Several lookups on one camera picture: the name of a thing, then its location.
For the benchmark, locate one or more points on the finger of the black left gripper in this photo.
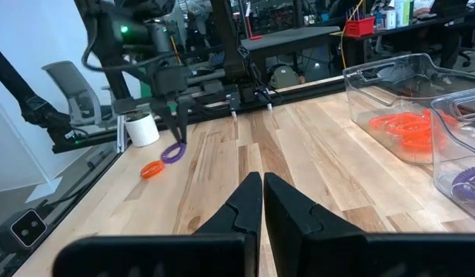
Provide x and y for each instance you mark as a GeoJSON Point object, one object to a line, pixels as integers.
{"type": "Point", "coordinates": [183, 119]}
{"type": "Point", "coordinates": [168, 117]}

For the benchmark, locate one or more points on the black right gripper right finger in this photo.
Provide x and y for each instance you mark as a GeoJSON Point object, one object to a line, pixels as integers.
{"type": "Point", "coordinates": [322, 254]}

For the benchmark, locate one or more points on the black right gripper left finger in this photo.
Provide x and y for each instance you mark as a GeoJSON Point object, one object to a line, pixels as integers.
{"type": "Point", "coordinates": [206, 254]}

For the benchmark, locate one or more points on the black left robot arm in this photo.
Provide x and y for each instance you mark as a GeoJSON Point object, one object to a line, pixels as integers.
{"type": "Point", "coordinates": [227, 38]}

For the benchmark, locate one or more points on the white pot with plant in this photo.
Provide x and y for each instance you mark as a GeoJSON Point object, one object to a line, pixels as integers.
{"type": "Point", "coordinates": [142, 132]}

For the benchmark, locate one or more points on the grey office chair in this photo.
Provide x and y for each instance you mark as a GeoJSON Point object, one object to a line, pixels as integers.
{"type": "Point", "coordinates": [73, 82]}

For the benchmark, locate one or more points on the grey green backpack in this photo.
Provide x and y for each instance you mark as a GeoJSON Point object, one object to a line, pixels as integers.
{"type": "Point", "coordinates": [285, 77]}

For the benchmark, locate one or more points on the dark grey desk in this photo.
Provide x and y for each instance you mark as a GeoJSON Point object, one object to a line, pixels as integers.
{"type": "Point", "coordinates": [291, 36]}

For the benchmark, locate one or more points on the clear plastic bin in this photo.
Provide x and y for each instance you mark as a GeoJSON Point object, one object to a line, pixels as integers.
{"type": "Point", "coordinates": [360, 100]}
{"type": "Point", "coordinates": [443, 127]}

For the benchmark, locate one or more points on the red plastic bin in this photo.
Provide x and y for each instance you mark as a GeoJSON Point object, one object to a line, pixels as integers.
{"type": "Point", "coordinates": [360, 27]}

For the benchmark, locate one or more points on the white product box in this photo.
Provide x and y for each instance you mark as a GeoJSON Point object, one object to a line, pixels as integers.
{"type": "Point", "coordinates": [385, 19]}
{"type": "Point", "coordinates": [403, 13]}

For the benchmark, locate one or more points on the black desk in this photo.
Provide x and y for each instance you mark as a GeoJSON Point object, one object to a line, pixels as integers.
{"type": "Point", "coordinates": [414, 31]}

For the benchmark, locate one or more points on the black office chair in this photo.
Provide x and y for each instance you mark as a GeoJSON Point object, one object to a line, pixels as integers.
{"type": "Point", "coordinates": [470, 54]}

